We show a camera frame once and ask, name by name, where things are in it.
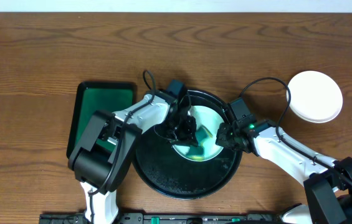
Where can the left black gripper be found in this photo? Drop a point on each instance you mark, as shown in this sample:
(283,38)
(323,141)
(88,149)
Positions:
(185,128)

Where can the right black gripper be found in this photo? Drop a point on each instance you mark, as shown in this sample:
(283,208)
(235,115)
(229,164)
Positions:
(224,129)

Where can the mint plate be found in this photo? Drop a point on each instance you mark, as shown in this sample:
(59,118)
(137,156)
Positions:
(208,122)
(316,108)

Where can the green scouring sponge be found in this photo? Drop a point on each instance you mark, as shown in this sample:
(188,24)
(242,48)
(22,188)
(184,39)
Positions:
(203,150)

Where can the white pink plate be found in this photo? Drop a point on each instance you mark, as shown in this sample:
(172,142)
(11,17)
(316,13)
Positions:
(312,83)

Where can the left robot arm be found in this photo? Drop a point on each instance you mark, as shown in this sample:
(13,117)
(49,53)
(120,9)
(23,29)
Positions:
(102,156)

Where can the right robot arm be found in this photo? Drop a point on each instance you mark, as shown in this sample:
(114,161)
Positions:
(327,181)

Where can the round black serving tray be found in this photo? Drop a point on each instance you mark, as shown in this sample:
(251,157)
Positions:
(170,174)

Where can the black rectangular water tray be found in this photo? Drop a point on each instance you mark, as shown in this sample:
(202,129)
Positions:
(96,95)

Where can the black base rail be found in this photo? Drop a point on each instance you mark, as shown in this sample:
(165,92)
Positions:
(139,218)

